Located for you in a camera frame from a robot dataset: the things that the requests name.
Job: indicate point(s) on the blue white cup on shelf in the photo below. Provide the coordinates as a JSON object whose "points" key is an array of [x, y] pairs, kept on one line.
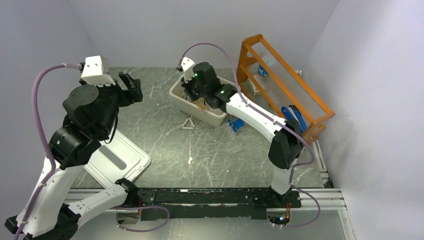
{"points": [[261, 71]]}

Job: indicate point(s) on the white clay triangle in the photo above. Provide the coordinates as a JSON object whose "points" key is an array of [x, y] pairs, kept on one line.
{"points": [[188, 124]]}

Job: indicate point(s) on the white box on shelf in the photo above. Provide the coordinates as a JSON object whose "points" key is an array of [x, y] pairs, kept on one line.
{"points": [[254, 90]]}

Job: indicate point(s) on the beige plastic bin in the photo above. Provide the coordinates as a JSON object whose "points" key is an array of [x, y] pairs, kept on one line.
{"points": [[213, 117]]}

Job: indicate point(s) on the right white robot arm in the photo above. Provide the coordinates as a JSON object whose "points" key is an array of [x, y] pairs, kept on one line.
{"points": [[201, 83]]}

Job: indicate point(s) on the clear test tube rack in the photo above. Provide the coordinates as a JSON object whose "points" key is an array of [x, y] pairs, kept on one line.
{"points": [[227, 138]]}

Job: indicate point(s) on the white bin lid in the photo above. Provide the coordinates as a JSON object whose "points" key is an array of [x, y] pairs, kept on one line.
{"points": [[118, 159]]}

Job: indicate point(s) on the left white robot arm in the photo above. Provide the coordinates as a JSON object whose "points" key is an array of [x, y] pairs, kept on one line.
{"points": [[91, 117]]}

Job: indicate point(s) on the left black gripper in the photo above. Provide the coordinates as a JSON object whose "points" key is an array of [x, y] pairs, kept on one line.
{"points": [[133, 93]]}

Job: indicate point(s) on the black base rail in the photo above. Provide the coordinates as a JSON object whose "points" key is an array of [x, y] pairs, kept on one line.
{"points": [[196, 203]]}

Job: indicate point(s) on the blue plastic scoop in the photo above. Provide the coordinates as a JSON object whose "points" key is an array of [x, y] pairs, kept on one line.
{"points": [[237, 124]]}

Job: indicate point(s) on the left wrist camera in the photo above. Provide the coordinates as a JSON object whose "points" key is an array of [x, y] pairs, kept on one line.
{"points": [[96, 71]]}

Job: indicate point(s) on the orange wooden shelf rack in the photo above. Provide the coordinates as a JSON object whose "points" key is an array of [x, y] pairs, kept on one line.
{"points": [[282, 87]]}

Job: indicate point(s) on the blue folder on shelf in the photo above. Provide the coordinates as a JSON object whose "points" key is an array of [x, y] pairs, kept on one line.
{"points": [[291, 112]]}

